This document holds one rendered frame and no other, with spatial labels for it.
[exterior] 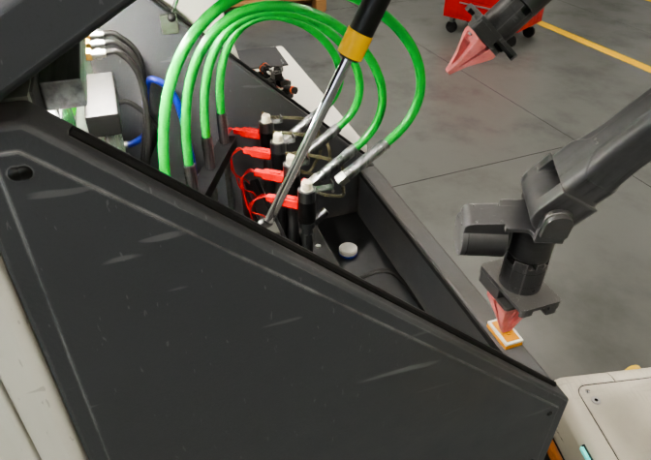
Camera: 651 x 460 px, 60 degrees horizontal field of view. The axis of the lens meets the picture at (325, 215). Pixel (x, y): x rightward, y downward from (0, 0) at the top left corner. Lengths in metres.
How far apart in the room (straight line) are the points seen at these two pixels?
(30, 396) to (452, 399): 0.44
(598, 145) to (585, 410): 1.17
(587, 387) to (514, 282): 1.04
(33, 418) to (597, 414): 1.49
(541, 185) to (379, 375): 0.30
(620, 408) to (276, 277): 1.45
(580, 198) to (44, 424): 0.58
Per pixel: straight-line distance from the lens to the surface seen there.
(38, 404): 0.52
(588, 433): 1.73
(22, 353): 0.48
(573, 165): 0.70
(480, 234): 0.74
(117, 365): 0.50
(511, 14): 0.99
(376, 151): 0.86
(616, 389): 1.85
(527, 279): 0.80
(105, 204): 0.40
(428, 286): 1.06
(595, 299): 2.54
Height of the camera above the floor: 1.60
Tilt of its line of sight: 36 degrees down
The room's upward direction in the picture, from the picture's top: straight up
